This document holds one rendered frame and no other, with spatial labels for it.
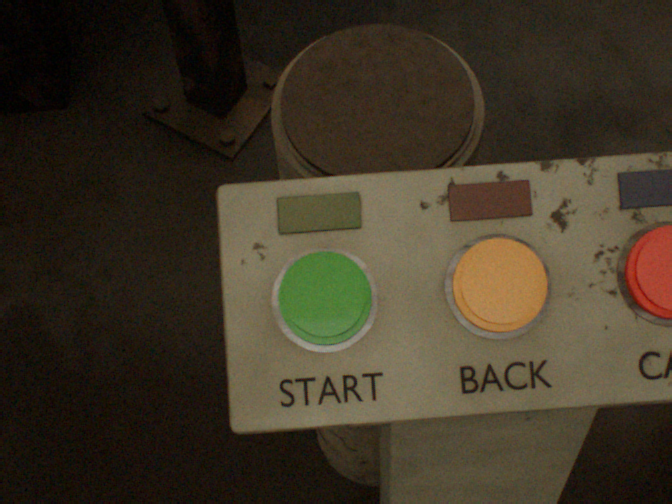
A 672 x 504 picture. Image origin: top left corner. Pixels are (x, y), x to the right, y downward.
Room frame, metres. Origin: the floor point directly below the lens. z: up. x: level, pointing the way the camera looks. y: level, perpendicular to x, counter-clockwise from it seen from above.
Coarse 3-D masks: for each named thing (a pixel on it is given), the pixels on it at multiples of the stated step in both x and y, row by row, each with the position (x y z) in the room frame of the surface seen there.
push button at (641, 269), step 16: (640, 240) 0.24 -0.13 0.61; (656, 240) 0.24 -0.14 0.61; (640, 256) 0.23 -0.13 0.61; (656, 256) 0.23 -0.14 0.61; (640, 272) 0.23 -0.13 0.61; (656, 272) 0.23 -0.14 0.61; (640, 288) 0.22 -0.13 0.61; (656, 288) 0.22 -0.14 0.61; (640, 304) 0.22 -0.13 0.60; (656, 304) 0.21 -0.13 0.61
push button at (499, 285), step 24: (504, 240) 0.25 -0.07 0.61; (480, 264) 0.23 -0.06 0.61; (504, 264) 0.23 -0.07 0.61; (528, 264) 0.23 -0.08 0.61; (456, 288) 0.23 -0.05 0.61; (480, 288) 0.23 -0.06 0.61; (504, 288) 0.22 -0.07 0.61; (528, 288) 0.22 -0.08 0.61; (480, 312) 0.22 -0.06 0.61; (504, 312) 0.21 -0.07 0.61; (528, 312) 0.21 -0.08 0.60
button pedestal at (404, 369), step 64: (256, 192) 0.28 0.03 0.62; (320, 192) 0.27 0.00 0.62; (384, 192) 0.27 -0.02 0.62; (576, 192) 0.27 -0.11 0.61; (256, 256) 0.25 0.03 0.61; (384, 256) 0.25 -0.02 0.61; (448, 256) 0.24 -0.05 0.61; (576, 256) 0.24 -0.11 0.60; (256, 320) 0.22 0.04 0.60; (384, 320) 0.22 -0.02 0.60; (448, 320) 0.22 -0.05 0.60; (576, 320) 0.21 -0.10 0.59; (640, 320) 0.21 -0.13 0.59; (256, 384) 0.20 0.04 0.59; (320, 384) 0.20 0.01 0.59; (384, 384) 0.19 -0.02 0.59; (448, 384) 0.19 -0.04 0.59; (512, 384) 0.19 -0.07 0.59; (576, 384) 0.19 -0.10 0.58; (640, 384) 0.19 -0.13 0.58; (384, 448) 0.22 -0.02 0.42; (448, 448) 0.20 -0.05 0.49; (512, 448) 0.19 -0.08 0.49; (576, 448) 0.19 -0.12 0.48
